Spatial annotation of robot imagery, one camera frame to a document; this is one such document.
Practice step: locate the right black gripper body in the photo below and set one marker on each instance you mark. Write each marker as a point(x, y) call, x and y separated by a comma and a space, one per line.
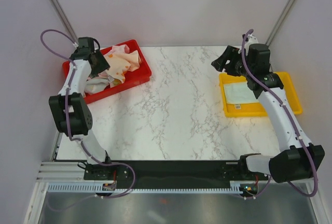
point(240, 70)

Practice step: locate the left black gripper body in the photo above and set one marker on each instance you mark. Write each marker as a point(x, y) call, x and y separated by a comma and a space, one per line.
point(102, 64)

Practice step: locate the mint green towel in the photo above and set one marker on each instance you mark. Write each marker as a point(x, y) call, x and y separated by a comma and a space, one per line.
point(238, 94)

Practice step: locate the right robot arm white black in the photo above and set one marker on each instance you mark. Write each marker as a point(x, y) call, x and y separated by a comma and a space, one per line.
point(298, 158)

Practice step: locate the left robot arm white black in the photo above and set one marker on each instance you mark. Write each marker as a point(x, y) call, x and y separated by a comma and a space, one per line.
point(70, 112)

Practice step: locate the cream orange-dotted towel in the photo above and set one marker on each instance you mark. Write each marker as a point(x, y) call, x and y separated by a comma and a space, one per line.
point(120, 64)

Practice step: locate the grey towel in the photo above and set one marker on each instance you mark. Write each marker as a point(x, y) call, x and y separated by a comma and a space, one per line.
point(95, 85)

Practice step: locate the pink striped towel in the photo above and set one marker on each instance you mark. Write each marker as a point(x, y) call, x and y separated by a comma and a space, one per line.
point(115, 49)

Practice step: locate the red plastic bin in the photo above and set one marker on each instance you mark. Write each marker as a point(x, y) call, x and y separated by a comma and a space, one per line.
point(132, 79)

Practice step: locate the yellow plastic bin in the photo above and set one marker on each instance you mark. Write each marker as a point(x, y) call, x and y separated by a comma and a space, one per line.
point(256, 109)

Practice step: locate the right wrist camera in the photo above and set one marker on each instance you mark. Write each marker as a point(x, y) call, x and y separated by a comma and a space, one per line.
point(251, 39)

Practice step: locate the left aluminium frame post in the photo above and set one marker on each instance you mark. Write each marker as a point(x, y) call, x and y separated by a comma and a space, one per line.
point(64, 19)

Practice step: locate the aluminium frame post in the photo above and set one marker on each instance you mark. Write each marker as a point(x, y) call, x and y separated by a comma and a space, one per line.
point(280, 21)
point(64, 19)

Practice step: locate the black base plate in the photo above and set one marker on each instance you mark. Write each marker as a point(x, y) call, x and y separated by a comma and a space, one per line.
point(184, 174)

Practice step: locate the right aluminium frame post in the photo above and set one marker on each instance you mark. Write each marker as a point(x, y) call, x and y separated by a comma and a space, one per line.
point(280, 21)

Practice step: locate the white slotted cable duct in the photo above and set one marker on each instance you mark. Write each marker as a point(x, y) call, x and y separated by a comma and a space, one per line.
point(233, 188)

